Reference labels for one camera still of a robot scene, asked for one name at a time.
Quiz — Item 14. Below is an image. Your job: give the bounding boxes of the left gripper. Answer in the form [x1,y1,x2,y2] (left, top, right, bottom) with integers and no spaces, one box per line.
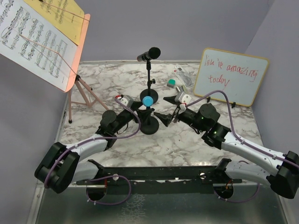
[112,101,152,134]

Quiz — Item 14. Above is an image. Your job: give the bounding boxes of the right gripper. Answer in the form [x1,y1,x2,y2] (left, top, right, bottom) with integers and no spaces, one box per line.
[154,95,206,132]

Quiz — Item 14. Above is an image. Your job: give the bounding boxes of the blue toy microphone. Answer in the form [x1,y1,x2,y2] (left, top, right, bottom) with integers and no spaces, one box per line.
[142,96,154,107]

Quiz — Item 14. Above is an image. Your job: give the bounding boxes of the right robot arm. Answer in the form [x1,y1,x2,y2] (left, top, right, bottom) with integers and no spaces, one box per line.
[154,93,299,199]

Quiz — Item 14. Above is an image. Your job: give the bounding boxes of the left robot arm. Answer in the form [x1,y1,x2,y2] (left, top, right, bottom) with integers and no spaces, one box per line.
[34,101,154,193]

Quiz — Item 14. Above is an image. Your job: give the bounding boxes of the white stapler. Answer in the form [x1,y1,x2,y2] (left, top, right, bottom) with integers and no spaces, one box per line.
[176,85,187,92]

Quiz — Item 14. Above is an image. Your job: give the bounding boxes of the green whiteboard eraser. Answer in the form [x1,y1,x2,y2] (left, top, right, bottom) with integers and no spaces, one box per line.
[167,79,176,88]

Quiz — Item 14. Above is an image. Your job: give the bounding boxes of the packaged item flat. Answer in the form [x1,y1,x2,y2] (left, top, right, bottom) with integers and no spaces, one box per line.
[173,66,194,88]

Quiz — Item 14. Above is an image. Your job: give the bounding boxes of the black microphone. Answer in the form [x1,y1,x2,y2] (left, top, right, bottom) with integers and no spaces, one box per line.
[137,47,161,62]

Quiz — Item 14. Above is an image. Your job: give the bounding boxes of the pink music stand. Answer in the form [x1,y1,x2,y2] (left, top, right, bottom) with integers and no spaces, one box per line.
[66,14,109,124]

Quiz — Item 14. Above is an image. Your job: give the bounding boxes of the yellow sheet music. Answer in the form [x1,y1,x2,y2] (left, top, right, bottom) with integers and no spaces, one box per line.
[25,0,85,45]

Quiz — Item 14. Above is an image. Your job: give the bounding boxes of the white sheet music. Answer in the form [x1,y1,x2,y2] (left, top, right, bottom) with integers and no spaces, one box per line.
[0,0,77,92]

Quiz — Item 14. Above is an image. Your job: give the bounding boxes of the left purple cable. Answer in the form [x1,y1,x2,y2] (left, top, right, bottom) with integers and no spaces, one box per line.
[43,94,141,206]

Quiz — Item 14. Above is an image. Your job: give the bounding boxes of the purple cable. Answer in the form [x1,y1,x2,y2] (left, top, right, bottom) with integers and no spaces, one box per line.
[43,94,141,206]
[184,90,299,203]

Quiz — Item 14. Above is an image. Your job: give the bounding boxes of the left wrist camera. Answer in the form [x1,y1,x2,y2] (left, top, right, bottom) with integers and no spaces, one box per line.
[118,95,134,107]

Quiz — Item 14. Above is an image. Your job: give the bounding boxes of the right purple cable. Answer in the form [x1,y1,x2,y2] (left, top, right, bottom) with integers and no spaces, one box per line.
[184,90,299,203]

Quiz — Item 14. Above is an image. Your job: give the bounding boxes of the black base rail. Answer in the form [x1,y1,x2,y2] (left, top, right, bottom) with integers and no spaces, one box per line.
[76,159,241,195]

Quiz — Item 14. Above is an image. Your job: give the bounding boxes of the small whiteboard yellow frame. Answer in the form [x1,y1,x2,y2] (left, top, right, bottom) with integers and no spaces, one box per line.
[193,48,270,107]

